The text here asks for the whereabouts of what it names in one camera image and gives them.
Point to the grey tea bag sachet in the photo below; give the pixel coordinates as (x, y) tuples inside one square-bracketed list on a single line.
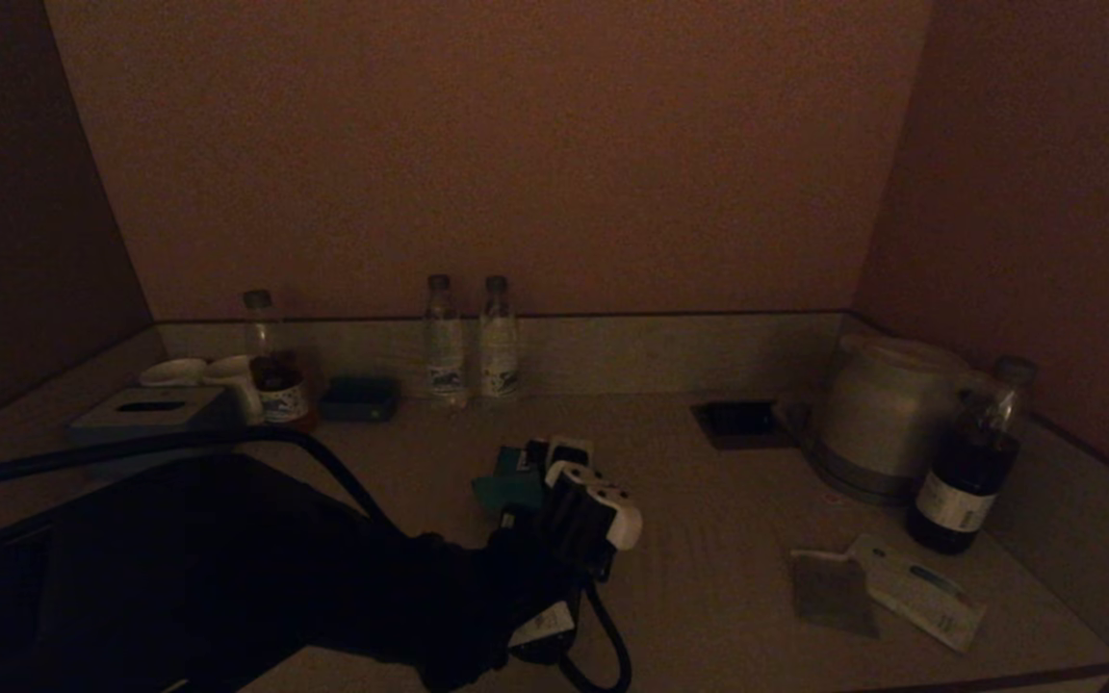
[(831, 597)]

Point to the white saucer dish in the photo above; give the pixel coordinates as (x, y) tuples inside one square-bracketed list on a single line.
[(172, 372)]

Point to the black recessed socket panel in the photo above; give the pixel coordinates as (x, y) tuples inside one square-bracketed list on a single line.
[(742, 424)]

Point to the green fluffy cloth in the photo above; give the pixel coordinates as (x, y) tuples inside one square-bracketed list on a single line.
[(506, 486)]

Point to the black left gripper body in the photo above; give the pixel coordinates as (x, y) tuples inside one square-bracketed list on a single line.
[(540, 500)]

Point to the dark cola bottle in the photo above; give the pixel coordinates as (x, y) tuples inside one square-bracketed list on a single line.
[(964, 481)]

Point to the black white-capped wrist camera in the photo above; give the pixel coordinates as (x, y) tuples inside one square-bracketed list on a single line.
[(598, 515)]

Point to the amber tea bottle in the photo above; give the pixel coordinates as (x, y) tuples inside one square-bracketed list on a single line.
[(280, 395)]

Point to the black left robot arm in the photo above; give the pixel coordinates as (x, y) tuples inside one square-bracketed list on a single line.
[(227, 577)]

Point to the clear water bottle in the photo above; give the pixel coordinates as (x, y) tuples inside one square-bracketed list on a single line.
[(500, 356), (446, 356)]

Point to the white electric kettle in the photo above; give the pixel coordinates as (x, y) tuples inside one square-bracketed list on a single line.
[(882, 409)]

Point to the white paper sachet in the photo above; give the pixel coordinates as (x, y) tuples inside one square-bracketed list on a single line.
[(930, 597)]

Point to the grey tissue box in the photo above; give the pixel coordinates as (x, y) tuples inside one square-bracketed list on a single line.
[(155, 409)]

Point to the grey kettle base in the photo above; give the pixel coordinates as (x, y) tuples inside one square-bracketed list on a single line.
[(848, 479)]

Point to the white ceramic cup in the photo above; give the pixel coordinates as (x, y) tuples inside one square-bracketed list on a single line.
[(239, 385)]

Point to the small blue tray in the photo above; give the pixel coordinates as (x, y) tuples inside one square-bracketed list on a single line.
[(360, 400)]

